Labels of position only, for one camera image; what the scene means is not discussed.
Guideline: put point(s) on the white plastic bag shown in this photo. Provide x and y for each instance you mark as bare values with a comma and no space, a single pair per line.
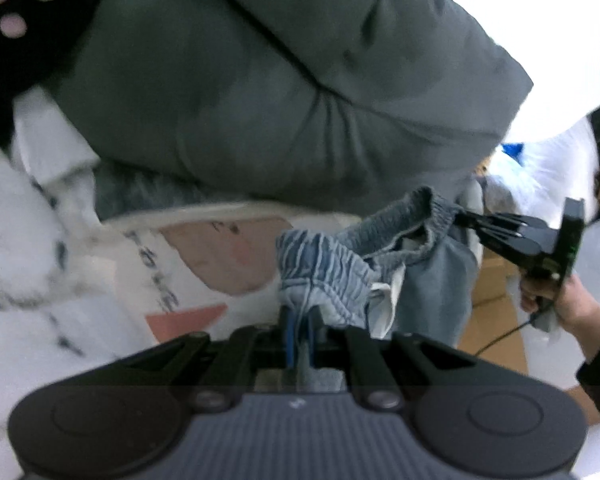
535,175

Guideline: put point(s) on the blue denim pants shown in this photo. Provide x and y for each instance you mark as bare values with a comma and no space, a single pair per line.
330,270

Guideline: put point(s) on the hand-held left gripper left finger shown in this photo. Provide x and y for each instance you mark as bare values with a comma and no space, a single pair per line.
290,332

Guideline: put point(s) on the person's right hand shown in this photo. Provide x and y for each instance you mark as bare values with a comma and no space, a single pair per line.
580,307

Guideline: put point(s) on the black paw print cushion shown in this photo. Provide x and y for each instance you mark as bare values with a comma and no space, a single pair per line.
25,60

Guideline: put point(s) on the bear print bed sheet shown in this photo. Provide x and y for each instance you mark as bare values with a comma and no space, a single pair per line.
220,255

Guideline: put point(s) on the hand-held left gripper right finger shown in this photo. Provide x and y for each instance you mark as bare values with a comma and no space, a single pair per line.
307,332

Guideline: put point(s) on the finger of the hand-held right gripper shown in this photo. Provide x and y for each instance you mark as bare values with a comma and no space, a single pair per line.
495,218
502,234

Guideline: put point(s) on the white pillow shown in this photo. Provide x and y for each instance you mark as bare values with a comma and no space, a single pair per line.
540,35

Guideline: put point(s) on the flattened cardboard box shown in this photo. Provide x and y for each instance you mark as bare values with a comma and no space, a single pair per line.
495,305

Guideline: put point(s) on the white fluffy spotted blanket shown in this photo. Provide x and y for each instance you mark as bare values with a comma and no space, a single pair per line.
20,270

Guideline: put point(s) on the grey duvet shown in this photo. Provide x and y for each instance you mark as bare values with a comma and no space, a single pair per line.
280,85

